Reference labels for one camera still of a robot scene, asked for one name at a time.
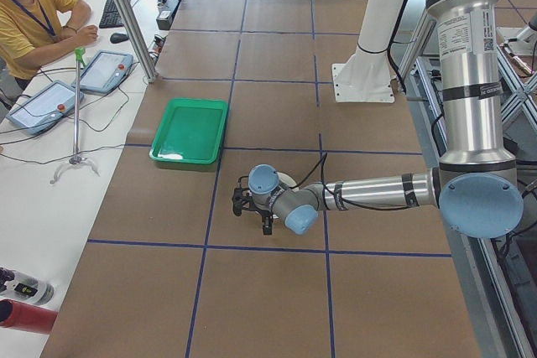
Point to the red bottle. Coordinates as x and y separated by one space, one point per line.
26 317

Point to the near teach pendant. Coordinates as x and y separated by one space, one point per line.
42 111

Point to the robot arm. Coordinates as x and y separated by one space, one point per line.
475 182

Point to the white round plate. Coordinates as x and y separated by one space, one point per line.
287 180

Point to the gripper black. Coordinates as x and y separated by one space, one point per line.
263 213

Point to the black computer mouse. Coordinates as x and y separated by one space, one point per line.
117 38

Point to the teach pendant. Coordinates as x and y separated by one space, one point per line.
42 111
105 72

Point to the aluminium profile post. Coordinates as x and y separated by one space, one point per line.
136 38

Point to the green plastic tray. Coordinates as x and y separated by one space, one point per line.
190 134

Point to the person in yellow shirt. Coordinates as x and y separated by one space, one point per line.
35 33

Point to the far teach pendant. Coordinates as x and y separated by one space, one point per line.
105 72

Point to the green handled reacher grabber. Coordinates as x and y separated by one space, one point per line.
76 160

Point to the black keyboard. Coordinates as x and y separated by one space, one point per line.
111 17

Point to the black computer box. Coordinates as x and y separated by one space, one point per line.
166 14

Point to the white camera stand pillar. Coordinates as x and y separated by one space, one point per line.
365 77

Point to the clear water bottle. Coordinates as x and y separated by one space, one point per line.
24 288

